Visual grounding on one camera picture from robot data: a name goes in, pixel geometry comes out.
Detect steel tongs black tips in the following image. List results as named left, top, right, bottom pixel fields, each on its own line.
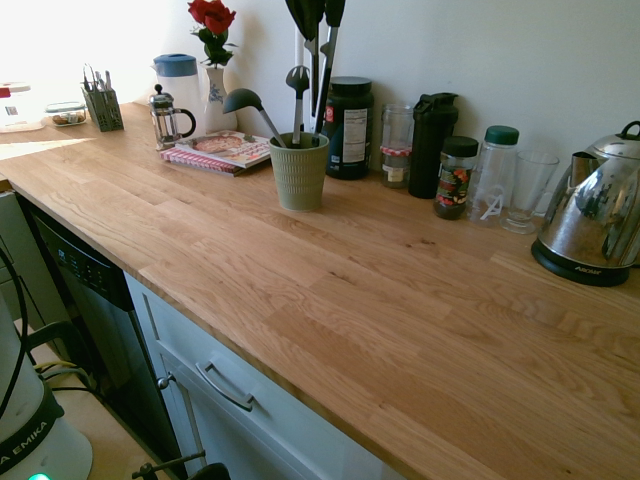
left=284, top=0, right=347, bottom=137

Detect green ribbed utensil holder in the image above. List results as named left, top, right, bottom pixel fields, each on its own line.
left=268, top=131, right=331, bottom=213

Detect small jar red checked lid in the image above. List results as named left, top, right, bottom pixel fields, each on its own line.
left=380, top=144, right=413, bottom=190

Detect black Vega protein tub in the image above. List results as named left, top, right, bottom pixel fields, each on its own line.
left=320, top=75, right=376, bottom=182

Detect Food Processor cookbook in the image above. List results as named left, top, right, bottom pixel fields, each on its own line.
left=174, top=129, right=274, bottom=170

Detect empty clear glass jar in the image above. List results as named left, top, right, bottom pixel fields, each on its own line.
left=380, top=103, right=416, bottom=150

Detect black shaker bottle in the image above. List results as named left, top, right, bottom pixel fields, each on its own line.
left=407, top=91, right=460, bottom=200

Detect red white checked book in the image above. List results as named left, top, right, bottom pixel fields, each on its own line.
left=159, top=146, right=252, bottom=178

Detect spice jar black lid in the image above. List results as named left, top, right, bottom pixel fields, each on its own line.
left=432, top=135, right=480, bottom=221

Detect white vase blue flowers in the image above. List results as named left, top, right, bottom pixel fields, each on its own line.
left=203, top=65, right=239, bottom=135

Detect clear bottle green cap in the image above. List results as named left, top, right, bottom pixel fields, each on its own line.
left=466, top=125, right=521, bottom=229

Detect glass French press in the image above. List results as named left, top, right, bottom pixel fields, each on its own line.
left=148, top=83, right=198, bottom=152

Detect white pitcher blue lid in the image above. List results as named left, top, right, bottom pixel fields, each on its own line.
left=151, top=52, right=207, bottom=142

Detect stemmed clear drinking glass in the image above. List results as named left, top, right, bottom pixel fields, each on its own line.
left=499, top=150, right=561, bottom=236

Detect black front dishwasher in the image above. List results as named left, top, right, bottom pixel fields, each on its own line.
left=19, top=198, right=187, bottom=479

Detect red roses bouquet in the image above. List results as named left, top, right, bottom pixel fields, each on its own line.
left=186, top=0, right=240, bottom=70

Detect grey cutlery basket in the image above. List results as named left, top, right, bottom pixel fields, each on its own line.
left=80, top=85, right=126, bottom=134

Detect black kettle base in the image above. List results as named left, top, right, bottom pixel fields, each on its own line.
left=530, top=238, right=633, bottom=288

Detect stainless steel electric kettle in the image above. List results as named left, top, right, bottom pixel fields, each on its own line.
left=536, top=120, right=640, bottom=270

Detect glass food storage container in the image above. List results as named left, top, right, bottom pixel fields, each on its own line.
left=44, top=100, right=88, bottom=128

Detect white container red lid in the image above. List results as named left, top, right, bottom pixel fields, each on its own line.
left=0, top=80, right=47, bottom=134

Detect grey slotted spoon steel handle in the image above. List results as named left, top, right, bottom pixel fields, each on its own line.
left=285, top=64, right=312, bottom=147

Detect silver drawer handle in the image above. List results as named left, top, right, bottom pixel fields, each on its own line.
left=194, top=360, right=257, bottom=413

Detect yellow cable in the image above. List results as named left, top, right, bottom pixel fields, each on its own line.
left=33, top=358, right=77, bottom=384

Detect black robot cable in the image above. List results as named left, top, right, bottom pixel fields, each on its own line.
left=0, top=243, right=30, bottom=419

